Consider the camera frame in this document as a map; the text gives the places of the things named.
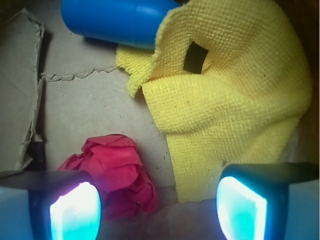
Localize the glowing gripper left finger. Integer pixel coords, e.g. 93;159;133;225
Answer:
0;170;102;240

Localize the red paper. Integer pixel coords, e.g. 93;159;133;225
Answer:
58;134;158;221

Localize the yellow microfiber cloth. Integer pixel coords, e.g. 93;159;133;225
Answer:
116;0;313;203

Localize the blue plastic bottle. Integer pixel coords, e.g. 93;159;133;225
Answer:
61;0;180;50

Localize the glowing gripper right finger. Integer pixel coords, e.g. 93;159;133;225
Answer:
216;162;320;240

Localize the brown paper bag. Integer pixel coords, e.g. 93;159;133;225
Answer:
0;0;320;240

